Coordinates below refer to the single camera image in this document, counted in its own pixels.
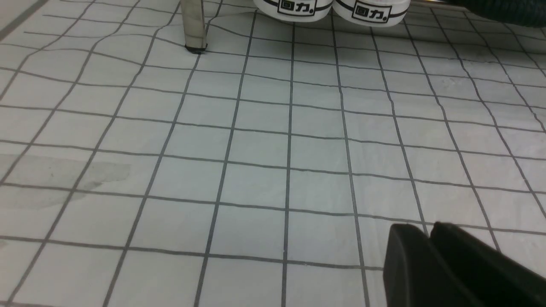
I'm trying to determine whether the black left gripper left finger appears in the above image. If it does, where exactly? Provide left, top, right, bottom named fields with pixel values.
left=383, top=225, right=484, bottom=307

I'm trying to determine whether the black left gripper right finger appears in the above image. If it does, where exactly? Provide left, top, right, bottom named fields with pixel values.
left=430, top=222, right=546, bottom=307

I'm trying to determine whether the white grid tablecloth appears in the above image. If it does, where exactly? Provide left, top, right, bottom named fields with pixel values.
left=0, top=0, right=545, bottom=307

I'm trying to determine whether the black canvas sneaker right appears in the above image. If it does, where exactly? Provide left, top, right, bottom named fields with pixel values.
left=333, top=0, right=411, bottom=27

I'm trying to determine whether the black canvas sneaker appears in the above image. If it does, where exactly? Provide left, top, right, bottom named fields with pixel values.
left=253, top=0, right=333, bottom=23
left=333, top=0, right=411, bottom=27

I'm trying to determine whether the black knit shoe left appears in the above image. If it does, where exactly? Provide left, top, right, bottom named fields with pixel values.
left=455, top=0, right=546, bottom=29

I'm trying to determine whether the black canvas sneaker left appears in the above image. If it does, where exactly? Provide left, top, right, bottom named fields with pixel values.
left=253, top=0, right=333, bottom=23

